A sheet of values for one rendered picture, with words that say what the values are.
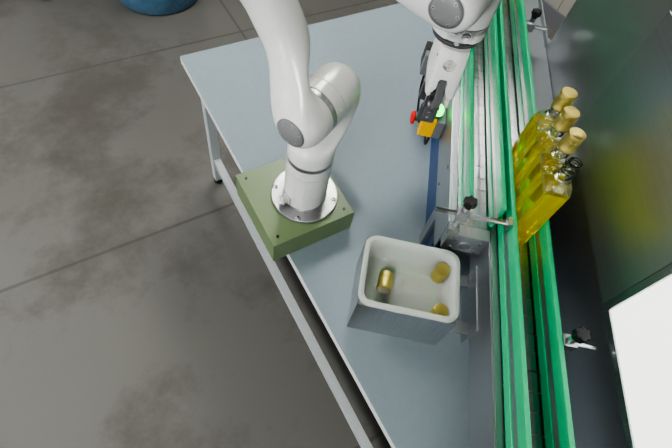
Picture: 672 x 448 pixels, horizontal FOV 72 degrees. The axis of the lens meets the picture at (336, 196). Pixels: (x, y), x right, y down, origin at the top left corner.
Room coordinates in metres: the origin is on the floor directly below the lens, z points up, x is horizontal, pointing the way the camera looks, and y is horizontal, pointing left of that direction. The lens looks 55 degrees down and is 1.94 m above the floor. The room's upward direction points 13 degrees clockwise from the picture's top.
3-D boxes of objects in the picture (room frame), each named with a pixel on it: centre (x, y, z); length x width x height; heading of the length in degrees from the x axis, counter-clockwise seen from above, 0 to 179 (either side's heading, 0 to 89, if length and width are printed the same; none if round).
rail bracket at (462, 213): (0.59, -0.30, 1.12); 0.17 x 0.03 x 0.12; 91
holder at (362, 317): (0.47, -0.23, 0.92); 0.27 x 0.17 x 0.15; 91
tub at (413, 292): (0.47, -0.20, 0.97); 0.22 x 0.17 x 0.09; 91
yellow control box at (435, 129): (1.02, -0.23, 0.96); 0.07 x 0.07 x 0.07; 1
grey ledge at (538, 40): (1.38, -0.52, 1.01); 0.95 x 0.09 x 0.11; 1
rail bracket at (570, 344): (0.35, -0.51, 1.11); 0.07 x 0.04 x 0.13; 91
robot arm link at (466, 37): (0.64, -0.13, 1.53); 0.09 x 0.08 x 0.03; 1
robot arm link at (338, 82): (0.76, 0.07, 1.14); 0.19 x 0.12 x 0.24; 158
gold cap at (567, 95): (0.80, -0.43, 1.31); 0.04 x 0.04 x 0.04
